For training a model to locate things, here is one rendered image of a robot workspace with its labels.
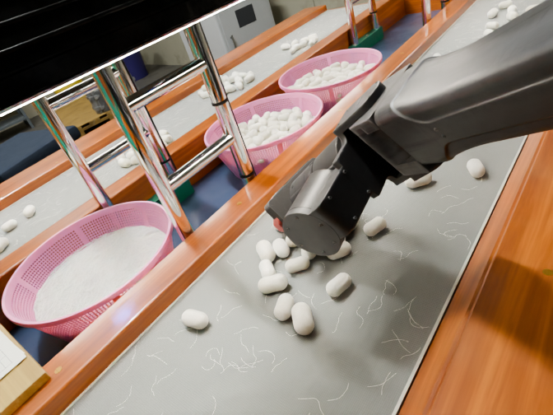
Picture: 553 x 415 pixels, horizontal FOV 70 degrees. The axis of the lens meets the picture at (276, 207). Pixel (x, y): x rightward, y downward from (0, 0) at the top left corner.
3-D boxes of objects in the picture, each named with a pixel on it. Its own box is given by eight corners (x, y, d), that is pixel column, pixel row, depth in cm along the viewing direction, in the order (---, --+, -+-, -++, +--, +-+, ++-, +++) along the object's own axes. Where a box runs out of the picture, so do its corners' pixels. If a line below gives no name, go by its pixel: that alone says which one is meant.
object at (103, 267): (207, 263, 65) (194, 236, 62) (93, 375, 53) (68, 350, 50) (134, 234, 79) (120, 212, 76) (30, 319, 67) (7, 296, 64)
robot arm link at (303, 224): (456, 137, 35) (384, 73, 34) (425, 235, 29) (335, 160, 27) (369, 191, 45) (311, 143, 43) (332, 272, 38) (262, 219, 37)
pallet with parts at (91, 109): (161, 104, 415) (145, 68, 394) (81, 146, 373) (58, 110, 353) (114, 96, 508) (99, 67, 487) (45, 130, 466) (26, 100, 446)
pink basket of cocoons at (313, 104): (340, 122, 96) (332, 84, 91) (319, 184, 76) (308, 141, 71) (242, 136, 106) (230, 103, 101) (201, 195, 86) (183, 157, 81)
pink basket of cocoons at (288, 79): (403, 80, 106) (399, 44, 100) (356, 128, 91) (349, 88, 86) (320, 83, 122) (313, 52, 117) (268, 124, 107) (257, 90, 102)
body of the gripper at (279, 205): (260, 210, 46) (287, 181, 40) (307, 163, 52) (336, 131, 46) (300, 249, 46) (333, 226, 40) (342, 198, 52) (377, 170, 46)
